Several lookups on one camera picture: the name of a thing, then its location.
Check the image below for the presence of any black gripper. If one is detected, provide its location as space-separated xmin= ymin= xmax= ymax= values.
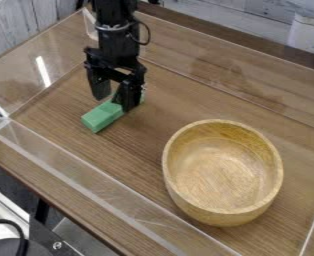
xmin=84 ymin=21 xmax=148 ymax=112

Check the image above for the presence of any green rectangular block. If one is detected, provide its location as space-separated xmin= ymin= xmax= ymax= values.
xmin=81 ymin=97 xmax=125 ymax=133

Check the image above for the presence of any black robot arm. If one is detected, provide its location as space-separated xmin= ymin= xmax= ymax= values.
xmin=84 ymin=0 xmax=149 ymax=112

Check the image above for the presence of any brown wooden bowl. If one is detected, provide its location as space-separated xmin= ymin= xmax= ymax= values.
xmin=161 ymin=119 xmax=284 ymax=227

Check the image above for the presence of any grey metal clamp plate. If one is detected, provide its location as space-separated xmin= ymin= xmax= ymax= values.
xmin=26 ymin=218 xmax=84 ymax=256

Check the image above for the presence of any white cylindrical container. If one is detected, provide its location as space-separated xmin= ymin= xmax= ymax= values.
xmin=287 ymin=10 xmax=314 ymax=53

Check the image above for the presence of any clear acrylic corner bracket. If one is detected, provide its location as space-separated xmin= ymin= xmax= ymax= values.
xmin=83 ymin=8 xmax=99 ymax=41

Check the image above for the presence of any clear acrylic enclosure wall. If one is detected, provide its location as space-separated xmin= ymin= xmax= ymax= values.
xmin=0 ymin=6 xmax=314 ymax=256

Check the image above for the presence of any black cable loop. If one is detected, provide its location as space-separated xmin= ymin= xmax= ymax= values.
xmin=0 ymin=218 xmax=30 ymax=256

